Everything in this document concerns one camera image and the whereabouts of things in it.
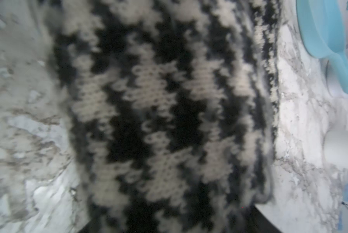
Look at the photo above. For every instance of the light blue plastic scoop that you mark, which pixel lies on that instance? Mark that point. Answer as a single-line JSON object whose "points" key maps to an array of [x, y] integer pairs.
{"points": [[313, 24]]}

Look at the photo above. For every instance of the succulent in white pot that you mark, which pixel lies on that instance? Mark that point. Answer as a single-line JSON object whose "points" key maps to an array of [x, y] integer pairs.
{"points": [[335, 148]]}

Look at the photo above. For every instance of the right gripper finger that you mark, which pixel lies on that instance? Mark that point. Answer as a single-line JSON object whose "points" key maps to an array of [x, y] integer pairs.
{"points": [[258, 223]]}

